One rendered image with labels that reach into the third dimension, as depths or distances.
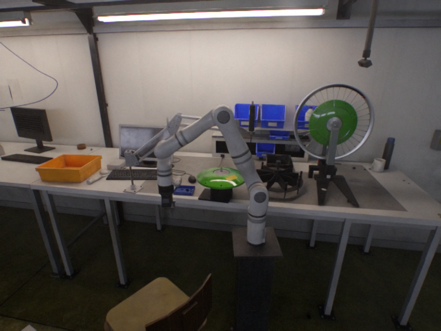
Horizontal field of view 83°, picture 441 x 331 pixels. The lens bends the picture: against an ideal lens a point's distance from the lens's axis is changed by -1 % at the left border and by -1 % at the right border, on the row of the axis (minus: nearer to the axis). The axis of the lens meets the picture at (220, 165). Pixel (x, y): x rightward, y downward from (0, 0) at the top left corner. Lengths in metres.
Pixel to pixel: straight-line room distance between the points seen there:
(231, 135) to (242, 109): 1.28
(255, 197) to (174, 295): 0.66
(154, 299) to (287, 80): 1.90
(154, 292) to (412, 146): 2.34
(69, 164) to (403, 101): 2.84
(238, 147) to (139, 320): 0.92
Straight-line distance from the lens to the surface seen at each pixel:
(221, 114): 1.09
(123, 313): 1.48
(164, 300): 1.48
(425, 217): 1.89
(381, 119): 2.59
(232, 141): 1.13
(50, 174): 2.26
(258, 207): 1.27
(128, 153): 1.76
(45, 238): 2.62
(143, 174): 2.04
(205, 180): 1.54
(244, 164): 1.17
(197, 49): 2.45
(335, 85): 1.85
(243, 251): 1.36
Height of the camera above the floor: 1.72
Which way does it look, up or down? 22 degrees down
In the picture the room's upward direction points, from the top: straight up
